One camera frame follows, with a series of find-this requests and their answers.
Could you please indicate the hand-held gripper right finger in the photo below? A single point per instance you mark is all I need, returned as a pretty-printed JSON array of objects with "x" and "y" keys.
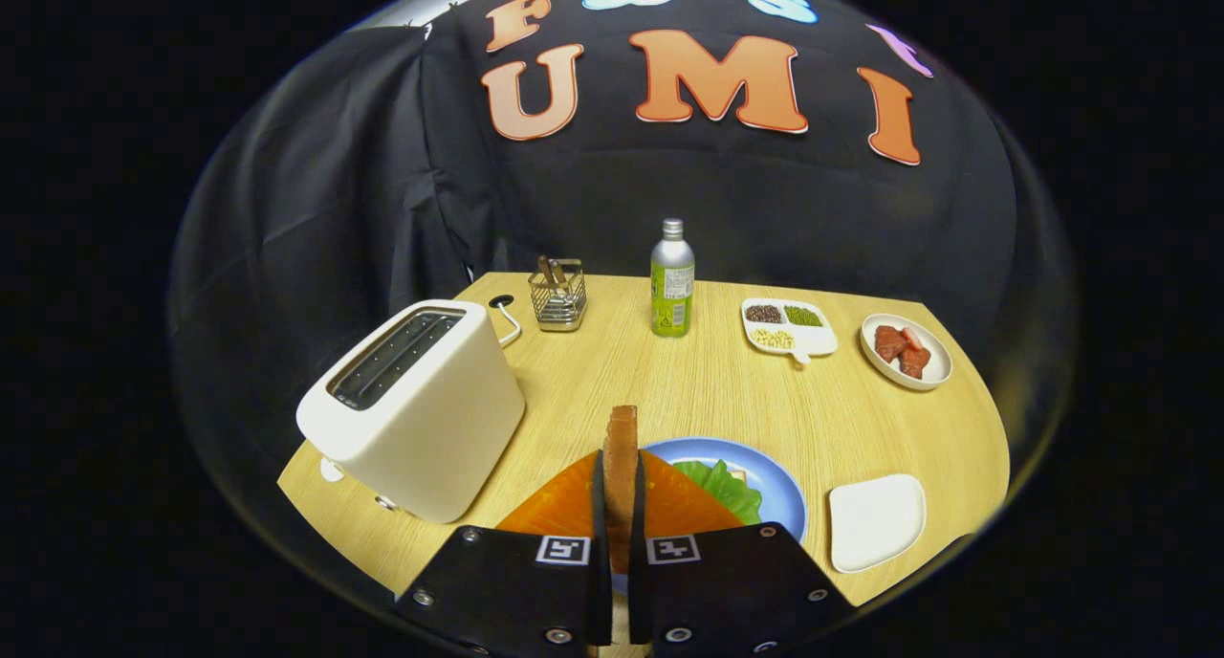
[{"x": 637, "y": 591}]

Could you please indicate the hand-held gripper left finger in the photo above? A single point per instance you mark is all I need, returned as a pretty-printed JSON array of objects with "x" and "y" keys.
[{"x": 600, "y": 591}]

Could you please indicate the green lettuce leaf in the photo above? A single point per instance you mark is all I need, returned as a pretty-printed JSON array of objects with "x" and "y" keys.
[{"x": 727, "y": 493}]

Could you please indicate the toasted bread slice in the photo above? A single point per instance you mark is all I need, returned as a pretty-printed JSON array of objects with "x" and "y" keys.
[{"x": 621, "y": 457}]

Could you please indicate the blue round plate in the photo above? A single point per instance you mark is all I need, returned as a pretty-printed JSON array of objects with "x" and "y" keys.
[{"x": 779, "y": 495}]

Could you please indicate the white toaster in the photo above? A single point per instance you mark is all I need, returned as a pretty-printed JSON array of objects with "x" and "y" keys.
[{"x": 430, "y": 428}]

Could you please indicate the white square plate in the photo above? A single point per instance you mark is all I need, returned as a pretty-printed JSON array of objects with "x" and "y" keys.
[{"x": 875, "y": 524}]

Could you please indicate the pile of pale soybeans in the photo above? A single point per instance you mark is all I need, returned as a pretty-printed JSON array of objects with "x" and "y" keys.
[{"x": 774, "y": 339}]

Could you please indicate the green metal bottle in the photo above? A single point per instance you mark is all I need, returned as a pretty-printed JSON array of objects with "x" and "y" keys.
[{"x": 672, "y": 295}]

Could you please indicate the pile of dark beans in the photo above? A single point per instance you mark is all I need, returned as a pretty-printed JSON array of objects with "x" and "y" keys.
[{"x": 764, "y": 314}]

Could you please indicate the white divided dish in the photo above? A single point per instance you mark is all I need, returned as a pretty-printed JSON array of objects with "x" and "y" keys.
[{"x": 818, "y": 340}]

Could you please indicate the pile of green beans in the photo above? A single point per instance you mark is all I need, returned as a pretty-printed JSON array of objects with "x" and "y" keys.
[{"x": 803, "y": 316}]

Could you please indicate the brown wooden utensil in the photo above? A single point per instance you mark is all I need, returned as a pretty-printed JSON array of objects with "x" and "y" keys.
[{"x": 549, "y": 271}]

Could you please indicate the brown meat piece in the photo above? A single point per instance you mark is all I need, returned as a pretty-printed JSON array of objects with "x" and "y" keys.
[
  {"x": 915, "y": 363},
  {"x": 889, "y": 342}
]

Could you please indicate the red tomato slice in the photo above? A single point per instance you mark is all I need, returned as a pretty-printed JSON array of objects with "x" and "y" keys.
[{"x": 912, "y": 339}]

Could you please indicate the white oval plate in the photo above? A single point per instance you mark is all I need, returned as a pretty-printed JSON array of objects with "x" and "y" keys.
[{"x": 937, "y": 361}]

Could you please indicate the black backdrop cloth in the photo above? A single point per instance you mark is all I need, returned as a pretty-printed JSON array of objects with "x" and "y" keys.
[{"x": 382, "y": 180}]

